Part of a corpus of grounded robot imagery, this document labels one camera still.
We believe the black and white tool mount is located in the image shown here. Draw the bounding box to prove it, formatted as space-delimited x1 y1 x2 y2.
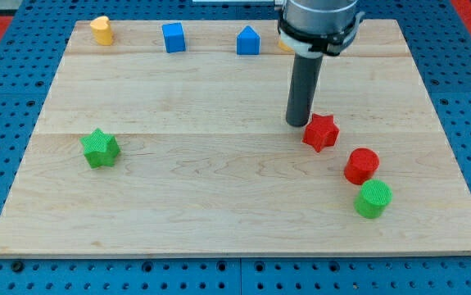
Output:
277 11 365 57

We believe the green star block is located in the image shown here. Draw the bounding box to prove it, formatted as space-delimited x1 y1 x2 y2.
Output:
79 128 120 169

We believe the yellow hexagon block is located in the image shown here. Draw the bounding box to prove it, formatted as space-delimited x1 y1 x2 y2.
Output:
278 39 292 52

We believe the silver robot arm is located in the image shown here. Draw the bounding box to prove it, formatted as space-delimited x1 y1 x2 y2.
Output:
277 0 365 127

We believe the red star block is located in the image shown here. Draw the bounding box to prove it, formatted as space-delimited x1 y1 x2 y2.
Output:
302 113 340 152

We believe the yellow heart block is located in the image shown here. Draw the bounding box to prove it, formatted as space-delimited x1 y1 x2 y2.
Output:
89 16 113 46

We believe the light wooden board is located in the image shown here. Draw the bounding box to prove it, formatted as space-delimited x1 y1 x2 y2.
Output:
0 20 471 259

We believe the red cylinder block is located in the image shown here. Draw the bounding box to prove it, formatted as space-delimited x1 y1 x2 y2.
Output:
344 147 380 185

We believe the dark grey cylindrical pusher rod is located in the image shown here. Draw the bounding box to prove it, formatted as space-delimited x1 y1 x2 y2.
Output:
286 54 323 127

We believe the blue triangle block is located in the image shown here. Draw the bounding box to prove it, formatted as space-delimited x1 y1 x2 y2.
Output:
236 25 260 55

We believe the green cylinder block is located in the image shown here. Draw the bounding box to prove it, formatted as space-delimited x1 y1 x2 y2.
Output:
354 179 393 219

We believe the blue cube block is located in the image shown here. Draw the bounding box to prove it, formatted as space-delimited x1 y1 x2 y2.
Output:
161 22 186 53

